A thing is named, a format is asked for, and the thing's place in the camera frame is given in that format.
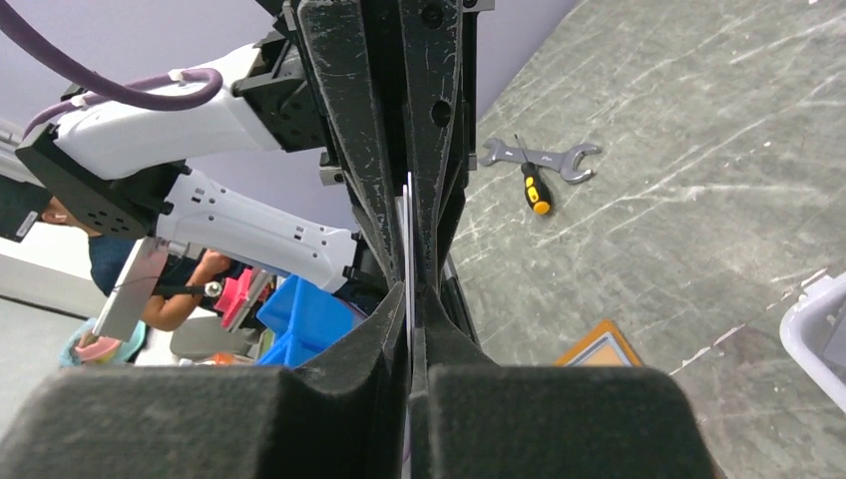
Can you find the silver open-end wrench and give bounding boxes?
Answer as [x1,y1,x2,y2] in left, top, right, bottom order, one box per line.
[477,138,602,185]

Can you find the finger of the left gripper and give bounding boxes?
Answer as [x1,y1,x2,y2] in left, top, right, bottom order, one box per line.
[399,1,464,291]
[295,1,402,285]

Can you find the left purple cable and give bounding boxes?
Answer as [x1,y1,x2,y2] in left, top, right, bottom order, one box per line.
[0,0,224,144]

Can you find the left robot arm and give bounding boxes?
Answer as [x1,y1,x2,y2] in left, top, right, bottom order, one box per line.
[1,1,493,293]

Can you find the person in background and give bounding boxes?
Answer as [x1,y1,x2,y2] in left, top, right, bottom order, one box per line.
[42,195,232,333]

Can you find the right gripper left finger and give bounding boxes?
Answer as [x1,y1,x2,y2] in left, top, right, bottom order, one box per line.
[1,284,405,478]

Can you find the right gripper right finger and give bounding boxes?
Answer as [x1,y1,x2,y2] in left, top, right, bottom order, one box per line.
[409,287,717,478]

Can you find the white plastic basket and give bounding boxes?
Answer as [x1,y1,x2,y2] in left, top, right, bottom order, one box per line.
[779,273,845,410]

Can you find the blue plastic bin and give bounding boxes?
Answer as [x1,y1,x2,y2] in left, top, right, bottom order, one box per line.
[256,275,364,368]

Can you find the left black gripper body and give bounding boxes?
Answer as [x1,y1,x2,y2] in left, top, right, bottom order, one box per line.
[230,0,497,279]

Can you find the yellow black handled wrench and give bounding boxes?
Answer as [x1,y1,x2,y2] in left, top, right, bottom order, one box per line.
[513,134,553,216]

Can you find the pink plastic object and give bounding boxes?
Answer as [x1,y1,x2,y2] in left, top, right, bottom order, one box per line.
[213,268,273,331]

